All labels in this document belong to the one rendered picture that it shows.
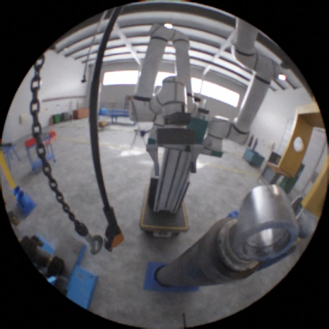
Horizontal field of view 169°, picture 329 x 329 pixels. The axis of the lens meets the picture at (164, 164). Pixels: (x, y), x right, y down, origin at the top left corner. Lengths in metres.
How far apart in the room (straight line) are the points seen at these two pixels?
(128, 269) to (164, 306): 0.73
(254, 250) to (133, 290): 1.58
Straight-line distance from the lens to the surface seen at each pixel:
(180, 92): 0.39
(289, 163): 0.31
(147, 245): 1.82
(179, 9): 4.97
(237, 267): 0.31
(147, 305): 1.78
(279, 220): 0.22
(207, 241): 0.32
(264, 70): 0.71
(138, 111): 0.74
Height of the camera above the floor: 1.73
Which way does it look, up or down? 30 degrees down
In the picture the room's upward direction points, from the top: 11 degrees clockwise
